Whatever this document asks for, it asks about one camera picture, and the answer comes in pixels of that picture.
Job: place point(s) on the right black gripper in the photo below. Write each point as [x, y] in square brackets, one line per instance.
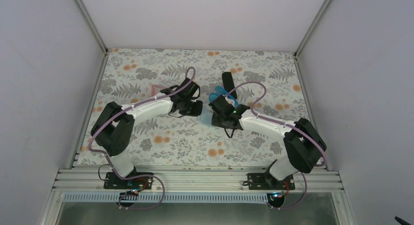
[215, 122]

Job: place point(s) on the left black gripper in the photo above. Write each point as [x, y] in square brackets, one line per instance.
[196, 112]

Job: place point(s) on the light blue cloth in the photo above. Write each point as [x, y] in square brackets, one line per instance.
[205, 117]

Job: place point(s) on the black glasses pouch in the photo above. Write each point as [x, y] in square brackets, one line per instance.
[228, 84]

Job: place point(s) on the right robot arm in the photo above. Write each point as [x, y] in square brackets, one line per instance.
[303, 144]

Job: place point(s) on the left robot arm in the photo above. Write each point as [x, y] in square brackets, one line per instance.
[113, 128]

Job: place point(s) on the floral table mat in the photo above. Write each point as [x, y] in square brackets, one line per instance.
[268, 80]

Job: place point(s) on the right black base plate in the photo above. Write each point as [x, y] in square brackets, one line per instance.
[264, 181]

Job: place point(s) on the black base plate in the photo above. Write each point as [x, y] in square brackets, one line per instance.
[113, 182]
[264, 181]

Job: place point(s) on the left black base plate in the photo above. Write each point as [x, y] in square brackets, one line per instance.
[113, 182]

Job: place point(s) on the white slotted cable duct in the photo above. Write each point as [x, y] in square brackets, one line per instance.
[168, 197]

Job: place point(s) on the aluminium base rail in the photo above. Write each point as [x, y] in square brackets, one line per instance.
[196, 180]

